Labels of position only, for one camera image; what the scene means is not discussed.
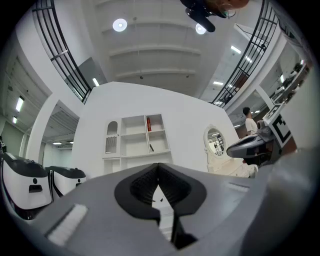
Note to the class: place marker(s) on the white black robot base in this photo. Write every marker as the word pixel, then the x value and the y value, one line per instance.
pixel 22 185
pixel 65 180

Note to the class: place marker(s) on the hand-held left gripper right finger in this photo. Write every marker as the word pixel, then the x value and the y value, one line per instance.
pixel 220 212

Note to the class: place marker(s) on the black balcony railing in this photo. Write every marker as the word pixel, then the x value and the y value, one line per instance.
pixel 246 57
pixel 65 57

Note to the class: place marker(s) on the ornate white dresser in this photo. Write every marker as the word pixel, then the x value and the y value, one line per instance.
pixel 225 167

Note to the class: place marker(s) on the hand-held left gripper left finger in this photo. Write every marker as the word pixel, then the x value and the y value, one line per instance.
pixel 100 212

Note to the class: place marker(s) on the oval white mirror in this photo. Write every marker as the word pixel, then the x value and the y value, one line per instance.
pixel 215 141

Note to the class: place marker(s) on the white shelf unit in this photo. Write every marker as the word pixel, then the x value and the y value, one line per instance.
pixel 135 157

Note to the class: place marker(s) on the red bottle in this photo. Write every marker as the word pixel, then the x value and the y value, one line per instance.
pixel 149 124

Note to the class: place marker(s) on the round ceiling lamp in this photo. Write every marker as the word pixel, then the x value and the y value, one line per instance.
pixel 199 30
pixel 119 25

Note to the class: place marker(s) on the black picture frame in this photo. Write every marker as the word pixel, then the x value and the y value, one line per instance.
pixel 151 147

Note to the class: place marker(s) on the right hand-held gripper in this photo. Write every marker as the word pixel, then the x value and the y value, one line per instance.
pixel 280 125

